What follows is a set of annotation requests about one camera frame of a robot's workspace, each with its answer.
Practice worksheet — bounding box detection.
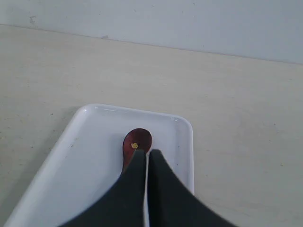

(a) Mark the white rectangular plastic tray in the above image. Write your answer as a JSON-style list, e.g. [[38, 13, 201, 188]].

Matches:
[[5, 104, 195, 227]]

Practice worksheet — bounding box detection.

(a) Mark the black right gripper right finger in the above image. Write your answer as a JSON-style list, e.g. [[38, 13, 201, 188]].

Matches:
[[147, 149, 234, 227]]

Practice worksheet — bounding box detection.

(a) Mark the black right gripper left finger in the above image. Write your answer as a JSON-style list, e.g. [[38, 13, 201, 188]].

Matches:
[[62, 150, 146, 227]]

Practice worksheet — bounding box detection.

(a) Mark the dark red wooden spoon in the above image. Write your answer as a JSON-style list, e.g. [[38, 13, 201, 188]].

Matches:
[[120, 128, 152, 176]]

